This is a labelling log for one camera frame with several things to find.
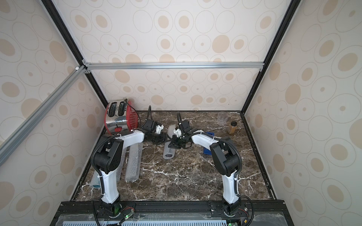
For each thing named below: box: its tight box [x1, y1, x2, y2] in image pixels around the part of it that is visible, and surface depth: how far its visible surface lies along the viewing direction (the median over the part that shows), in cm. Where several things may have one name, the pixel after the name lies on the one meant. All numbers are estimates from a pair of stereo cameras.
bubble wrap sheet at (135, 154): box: [124, 142, 144, 183], surface depth 85 cm
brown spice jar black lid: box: [226, 120, 238, 135], surface depth 103 cm
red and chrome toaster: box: [104, 98, 139, 136], surface depth 96 cm
